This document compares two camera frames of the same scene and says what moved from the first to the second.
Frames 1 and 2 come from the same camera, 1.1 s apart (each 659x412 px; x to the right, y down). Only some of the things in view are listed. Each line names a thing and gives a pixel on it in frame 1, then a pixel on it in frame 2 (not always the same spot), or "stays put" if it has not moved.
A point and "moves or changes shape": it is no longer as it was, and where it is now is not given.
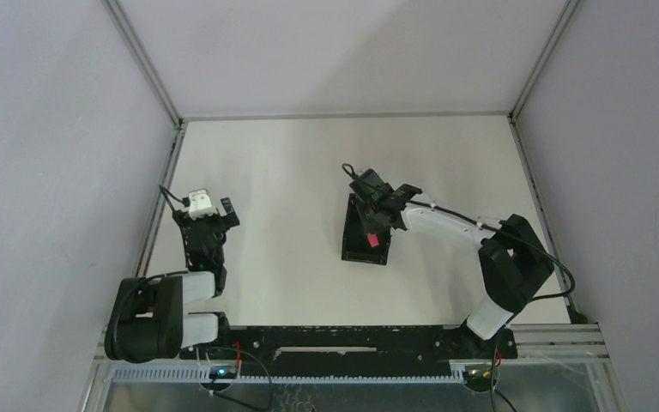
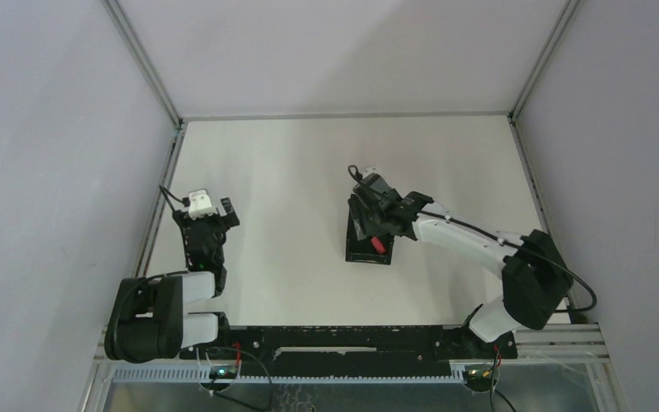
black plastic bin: x=354 y=243 stays put
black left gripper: x=205 y=222 stays put
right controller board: x=479 y=378 stays put
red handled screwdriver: x=372 y=239 moves or changes shape
